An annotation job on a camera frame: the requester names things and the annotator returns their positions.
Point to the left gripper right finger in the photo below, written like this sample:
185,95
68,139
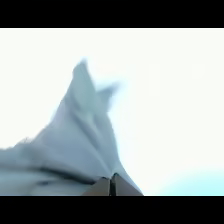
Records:
124,187

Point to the grey shirt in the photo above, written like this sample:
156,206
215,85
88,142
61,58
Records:
78,140

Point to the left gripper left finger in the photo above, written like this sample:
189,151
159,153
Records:
100,188

